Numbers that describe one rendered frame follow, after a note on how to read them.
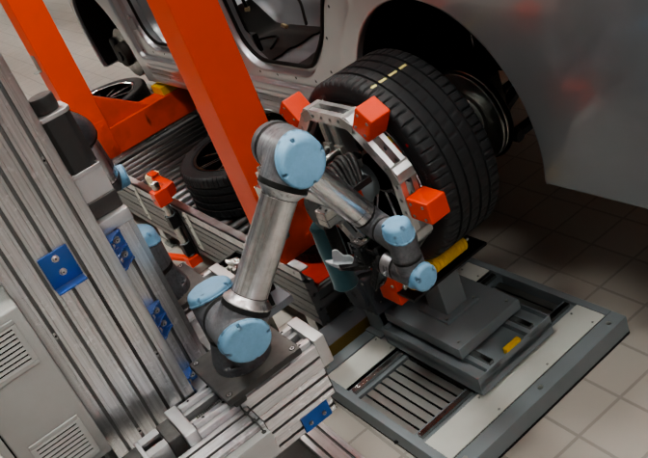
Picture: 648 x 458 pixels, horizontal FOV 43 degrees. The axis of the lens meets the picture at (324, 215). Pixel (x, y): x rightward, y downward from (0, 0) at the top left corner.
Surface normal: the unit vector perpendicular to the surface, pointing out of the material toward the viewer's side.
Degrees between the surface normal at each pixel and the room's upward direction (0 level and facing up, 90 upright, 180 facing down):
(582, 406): 0
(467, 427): 0
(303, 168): 84
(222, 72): 90
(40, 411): 90
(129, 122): 90
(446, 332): 0
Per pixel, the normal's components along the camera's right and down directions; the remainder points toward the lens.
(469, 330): -0.33, -0.81
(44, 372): 0.54, 0.25
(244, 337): 0.40, 0.43
